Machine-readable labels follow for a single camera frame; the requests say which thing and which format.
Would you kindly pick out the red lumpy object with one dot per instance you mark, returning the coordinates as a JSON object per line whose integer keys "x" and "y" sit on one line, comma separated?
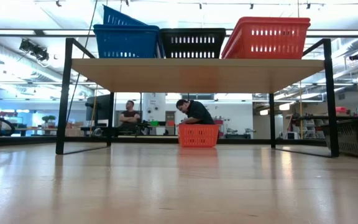
{"x": 341, "y": 110}

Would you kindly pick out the black overhead frame beam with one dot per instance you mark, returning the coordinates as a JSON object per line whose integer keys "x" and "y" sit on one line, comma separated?
{"x": 36, "y": 32}

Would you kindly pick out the white pillar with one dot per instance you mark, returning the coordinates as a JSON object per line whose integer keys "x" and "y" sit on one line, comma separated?
{"x": 154, "y": 102}

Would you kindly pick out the brown cardboard box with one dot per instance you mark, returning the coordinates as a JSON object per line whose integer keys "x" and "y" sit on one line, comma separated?
{"x": 73, "y": 130}

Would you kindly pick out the potted green plant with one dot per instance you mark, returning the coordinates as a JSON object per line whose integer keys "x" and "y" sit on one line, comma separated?
{"x": 49, "y": 119}

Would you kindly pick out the person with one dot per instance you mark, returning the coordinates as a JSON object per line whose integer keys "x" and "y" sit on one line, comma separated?
{"x": 199, "y": 113}
{"x": 129, "y": 116}

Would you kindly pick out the wooden shelf black metal legs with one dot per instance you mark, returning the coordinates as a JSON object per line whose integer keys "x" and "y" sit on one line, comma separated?
{"x": 197, "y": 73}

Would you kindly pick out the black monitor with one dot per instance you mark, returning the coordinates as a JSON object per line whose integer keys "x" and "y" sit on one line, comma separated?
{"x": 99, "y": 107}

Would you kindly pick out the orange plastic basket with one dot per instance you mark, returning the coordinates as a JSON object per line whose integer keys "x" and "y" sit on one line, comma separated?
{"x": 266, "y": 40}
{"x": 197, "y": 136}

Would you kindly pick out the black overhead mounted device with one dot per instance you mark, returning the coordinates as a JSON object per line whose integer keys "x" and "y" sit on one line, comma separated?
{"x": 34, "y": 49}
{"x": 356, "y": 56}

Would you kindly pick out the blue plastic basket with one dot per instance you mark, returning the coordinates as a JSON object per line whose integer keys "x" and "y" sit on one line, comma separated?
{"x": 113, "y": 17}
{"x": 126, "y": 43}

